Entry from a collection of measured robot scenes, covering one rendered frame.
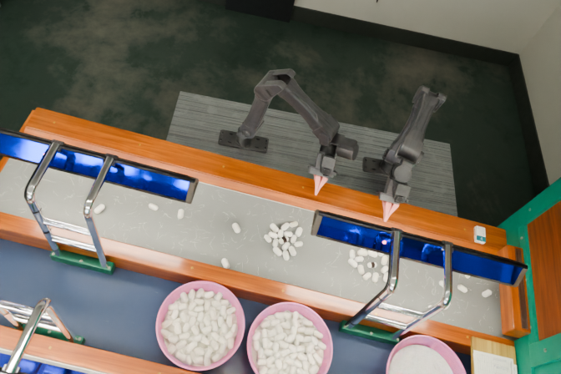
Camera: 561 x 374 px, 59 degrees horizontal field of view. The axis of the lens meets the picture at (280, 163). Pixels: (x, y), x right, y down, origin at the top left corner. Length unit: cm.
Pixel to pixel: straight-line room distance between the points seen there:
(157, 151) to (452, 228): 112
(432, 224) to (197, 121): 100
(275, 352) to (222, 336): 17
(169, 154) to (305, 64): 166
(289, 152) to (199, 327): 79
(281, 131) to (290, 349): 89
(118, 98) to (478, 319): 217
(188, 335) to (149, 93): 174
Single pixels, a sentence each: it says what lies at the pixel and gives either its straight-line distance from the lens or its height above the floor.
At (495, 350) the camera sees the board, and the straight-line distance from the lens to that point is 185.
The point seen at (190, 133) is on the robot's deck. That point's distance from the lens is 201.
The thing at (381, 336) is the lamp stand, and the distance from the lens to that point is 175.
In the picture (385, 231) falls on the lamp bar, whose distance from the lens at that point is 142.
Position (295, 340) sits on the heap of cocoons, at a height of 73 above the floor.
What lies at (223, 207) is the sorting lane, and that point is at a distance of 176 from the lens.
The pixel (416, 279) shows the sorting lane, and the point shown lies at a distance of 184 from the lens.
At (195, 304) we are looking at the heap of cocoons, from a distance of 163.
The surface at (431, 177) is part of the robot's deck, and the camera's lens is 216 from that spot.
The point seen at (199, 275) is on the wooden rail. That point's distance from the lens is 163.
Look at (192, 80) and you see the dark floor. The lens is 307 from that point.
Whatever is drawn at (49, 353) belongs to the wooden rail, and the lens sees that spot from 161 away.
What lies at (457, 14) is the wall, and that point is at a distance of 361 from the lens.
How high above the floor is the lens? 230
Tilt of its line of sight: 56 degrees down
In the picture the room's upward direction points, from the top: 18 degrees clockwise
